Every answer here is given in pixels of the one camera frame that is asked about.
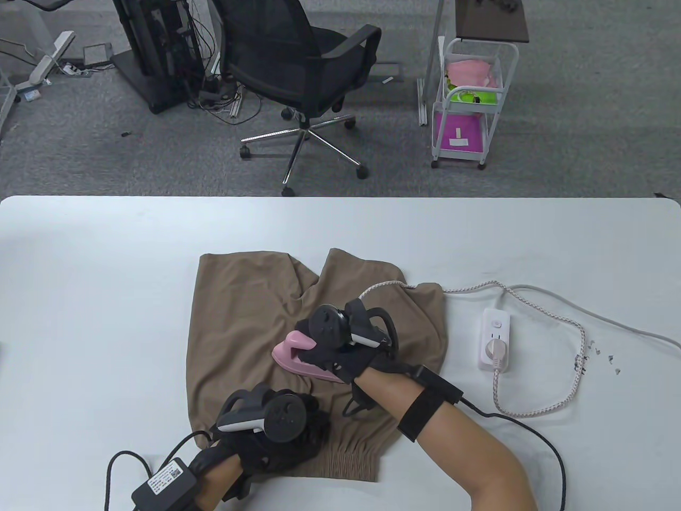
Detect person's right hand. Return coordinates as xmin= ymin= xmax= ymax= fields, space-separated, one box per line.
xmin=295 ymin=318 xmax=397 ymax=385

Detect person's left hand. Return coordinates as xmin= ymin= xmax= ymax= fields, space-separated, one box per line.
xmin=190 ymin=394 xmax=330 ymax=474

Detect pink electric iron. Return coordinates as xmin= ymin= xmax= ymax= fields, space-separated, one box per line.
xmin=271 ymin=330 xmax=352 ymax=384

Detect brown shorts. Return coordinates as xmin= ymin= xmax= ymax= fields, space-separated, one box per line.
xmin=186 ymin=248 xmax=447 ymax=482

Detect white braided iron cord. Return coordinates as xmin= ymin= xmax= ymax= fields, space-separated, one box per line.
xmin=358 ymin=281 xmax=587 ymax=418

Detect person's left forearm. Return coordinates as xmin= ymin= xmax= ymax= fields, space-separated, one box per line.
xmin=200 ymin=455 xmax=251 ymax=511

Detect person's right forearm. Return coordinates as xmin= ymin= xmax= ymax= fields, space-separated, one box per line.
xmin=354 ymin=367 xmax=538 ymax=511

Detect black left hand tracker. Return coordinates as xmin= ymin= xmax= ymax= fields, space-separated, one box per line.
xmin=217 ymin=384 xmax=308 ymax=443

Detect black hand tracker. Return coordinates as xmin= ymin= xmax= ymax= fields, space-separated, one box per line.
xmin=310 ymin=298 xmax=398 ymax=352
xmin=217 ymin=384 xmax=308 ymax=443

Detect black right hand tracker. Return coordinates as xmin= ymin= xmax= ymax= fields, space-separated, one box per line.
xmin=310 ymin=298 xmax=398 ymax=352

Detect black plain wrist box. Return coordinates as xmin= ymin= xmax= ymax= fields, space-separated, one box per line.
xmin=415 ymin=366 xmax=463 ymax=405

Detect black labelled wrist box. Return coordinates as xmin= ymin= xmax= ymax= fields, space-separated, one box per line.
xmin=132 ymin=460 xmax=200 ymax=511

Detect white table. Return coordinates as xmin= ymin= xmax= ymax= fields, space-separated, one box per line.
xmin=0 ymin=195 xmax=681 ymax=511

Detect magenta box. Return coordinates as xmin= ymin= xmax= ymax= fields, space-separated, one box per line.
xmin=434 ymin=111 xmax=487 ymax=152

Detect white rolling cart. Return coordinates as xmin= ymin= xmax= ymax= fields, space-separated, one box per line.
xmin=431 ymin=36 xmax=520 ymax=171

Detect green plastic item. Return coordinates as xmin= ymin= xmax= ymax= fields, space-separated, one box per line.
xmin=447 ymin=80 xmax=498 ymax=104

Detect pink cloth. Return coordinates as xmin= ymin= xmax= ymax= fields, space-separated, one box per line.
xmin=446 ymin=59 xmax=501 ymax=88

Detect black office chair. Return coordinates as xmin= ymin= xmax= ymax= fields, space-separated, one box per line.
xmin=212 ymin=0 xmax=383 ymax=196

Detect black equipment tower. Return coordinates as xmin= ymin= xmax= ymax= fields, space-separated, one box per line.
xmin=111 ymin=0 xmax=213 ymax=115

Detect dark brown desk top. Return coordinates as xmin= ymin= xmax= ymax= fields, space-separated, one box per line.
xmin=455 ymin=0 xmax=530 ymax=43

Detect grey flat box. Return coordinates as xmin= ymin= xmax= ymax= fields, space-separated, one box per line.
xmin=82 ymin=44 xmax=114 ymax=69

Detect white desk foot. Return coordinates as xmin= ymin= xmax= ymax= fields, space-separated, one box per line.
xmin=15 ymin=30 xmax=76 ymax=88

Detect black left wrist strap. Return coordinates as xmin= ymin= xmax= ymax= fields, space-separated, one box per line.
xmin=223 ymin=466 xmax=252 ymax=502

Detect black wrist strap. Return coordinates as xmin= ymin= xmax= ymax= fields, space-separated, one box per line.
xmin=396 ymin=391 xmax=445 ymax=442
xmin=223 ymin=466 xmax=252 ymax=502

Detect black right wrist strap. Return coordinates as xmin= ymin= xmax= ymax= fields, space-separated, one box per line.
xmin=396 ymin=391 xmax=445 ymax=442

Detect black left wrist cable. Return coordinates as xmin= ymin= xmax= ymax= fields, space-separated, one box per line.
xmin=106 ymin=431 xmax=213 ymax=511

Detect grey power strip cable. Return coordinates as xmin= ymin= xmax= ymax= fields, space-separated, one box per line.
xmin=492 ymin=284 xmax=681 ymax=344

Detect black floor cable bundle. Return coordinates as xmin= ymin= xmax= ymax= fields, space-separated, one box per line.
xmin=186 ymin=75 xmax=262 ymax=126

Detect white metal frame leg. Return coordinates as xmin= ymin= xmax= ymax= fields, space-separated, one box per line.
xmin=417 ymin=0 xmax=446 ymax=127

